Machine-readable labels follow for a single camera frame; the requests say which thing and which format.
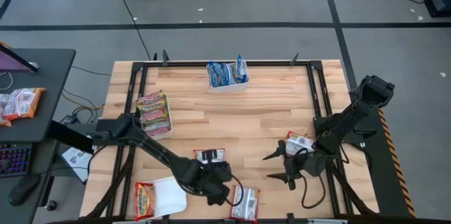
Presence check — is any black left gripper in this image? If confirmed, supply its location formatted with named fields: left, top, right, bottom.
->
left=178, top=149, right=235, bottom=206

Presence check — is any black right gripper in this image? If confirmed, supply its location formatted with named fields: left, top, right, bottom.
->
left=262, top=140, right=307, bottom=192

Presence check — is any red Maruchan ramen packet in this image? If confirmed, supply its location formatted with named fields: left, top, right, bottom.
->
left=134, top=181, right=156, bottom=222
left=229, top=185, right=261, bottom=223
left=284, top=131, right=315, bottom=157
left=192, top=148, right=226, bottom=165

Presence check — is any blue Maruchan ramen packet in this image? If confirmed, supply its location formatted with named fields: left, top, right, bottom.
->
left=220, top=62, right=234, bottom=86
left=234, top=54, right=248, bottom=84
left=207, top=61, right=221, bottom=87

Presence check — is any orange Maruchan ramen packet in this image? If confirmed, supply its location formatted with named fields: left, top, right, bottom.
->
left=8, top=87, right=47, bottom=120
left=0, top=93, right=15, bottom=128

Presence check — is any white bin with ramen label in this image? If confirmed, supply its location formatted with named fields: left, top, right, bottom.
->
left=135, top=92, right=174, bottom=141

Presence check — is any black platform with hazard stripe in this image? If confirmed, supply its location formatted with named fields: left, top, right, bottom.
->
left=347, top=106, right=418, bottom=220

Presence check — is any white printed paper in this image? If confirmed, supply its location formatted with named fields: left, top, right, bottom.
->
left=61, top=146, right=94, bottom=185

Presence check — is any black power adapter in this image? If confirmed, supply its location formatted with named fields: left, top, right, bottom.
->
left=59, top=114, right=80, bottom=126

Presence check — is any black desk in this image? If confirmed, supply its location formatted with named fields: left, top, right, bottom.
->
left=0, top=48, right=77, bottom=224

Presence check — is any black computer mouse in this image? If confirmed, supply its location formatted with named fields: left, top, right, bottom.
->
left=7, top=173, right=42, bottom=207

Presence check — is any black backlit keyboard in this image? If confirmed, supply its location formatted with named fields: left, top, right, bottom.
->
left=0, top=142, right=33, bottom=179

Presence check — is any monitor with purple screen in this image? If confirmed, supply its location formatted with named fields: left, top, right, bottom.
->
left=0, top=42, right=39, bottom=74

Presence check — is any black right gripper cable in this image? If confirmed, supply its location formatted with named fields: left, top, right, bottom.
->
left=299, top=173, right=327, bottom=210

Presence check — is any black table frame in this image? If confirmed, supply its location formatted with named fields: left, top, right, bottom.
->
left=82, top=49, right=376, bottom=224

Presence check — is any long black floor cable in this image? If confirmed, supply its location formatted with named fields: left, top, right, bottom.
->
left=111, top=0, right=153, bottom=60

